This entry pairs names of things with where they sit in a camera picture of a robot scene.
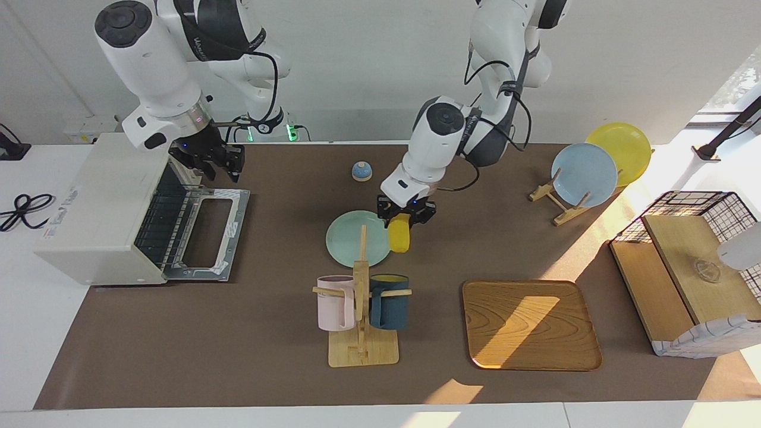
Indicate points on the clear glass cup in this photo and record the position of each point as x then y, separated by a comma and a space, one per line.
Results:
707, 271

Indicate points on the yellow plate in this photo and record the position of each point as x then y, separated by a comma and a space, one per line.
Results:
627, 145

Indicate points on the light blue plate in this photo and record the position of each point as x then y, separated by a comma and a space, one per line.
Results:
585, 175

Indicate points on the wooden plate rack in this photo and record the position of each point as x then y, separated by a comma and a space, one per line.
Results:
565, 215

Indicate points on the wooden mug rack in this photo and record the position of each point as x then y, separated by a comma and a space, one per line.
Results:
362, 353

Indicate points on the black clamp mount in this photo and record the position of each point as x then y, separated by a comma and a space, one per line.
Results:
12, 150

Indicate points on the pink mug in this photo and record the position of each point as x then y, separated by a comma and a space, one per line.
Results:
333, 303

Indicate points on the white toaster oven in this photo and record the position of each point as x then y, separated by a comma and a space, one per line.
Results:
95, 202

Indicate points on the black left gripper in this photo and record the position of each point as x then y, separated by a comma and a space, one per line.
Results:
410, 210

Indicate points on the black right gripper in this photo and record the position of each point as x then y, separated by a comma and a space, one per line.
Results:
202, 147

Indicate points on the white checked cloth liner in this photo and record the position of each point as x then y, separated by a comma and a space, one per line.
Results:
701, 342

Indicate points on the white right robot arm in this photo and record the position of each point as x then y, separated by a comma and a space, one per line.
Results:
154, 59

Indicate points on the yellow corn cob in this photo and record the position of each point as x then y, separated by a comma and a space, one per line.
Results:
399, 238

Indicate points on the white power strip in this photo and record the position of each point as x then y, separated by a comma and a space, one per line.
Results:
89, 131

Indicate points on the blue service bell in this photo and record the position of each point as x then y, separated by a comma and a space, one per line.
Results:
361, 172

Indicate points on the dark blue mug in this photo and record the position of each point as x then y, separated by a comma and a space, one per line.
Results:
392, 309

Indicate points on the brown table mat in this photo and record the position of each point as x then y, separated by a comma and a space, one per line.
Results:
250, 333

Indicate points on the white cylinder housing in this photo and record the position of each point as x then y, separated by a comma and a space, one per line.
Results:
740, 249

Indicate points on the black camera stand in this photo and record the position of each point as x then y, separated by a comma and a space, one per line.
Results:
728, 132

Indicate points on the wooden serving tray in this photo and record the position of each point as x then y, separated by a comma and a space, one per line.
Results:
499, 333

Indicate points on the glass oven door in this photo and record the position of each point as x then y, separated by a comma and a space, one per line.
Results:
235, 226

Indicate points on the teal round plate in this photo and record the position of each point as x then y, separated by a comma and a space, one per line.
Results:
345, 238

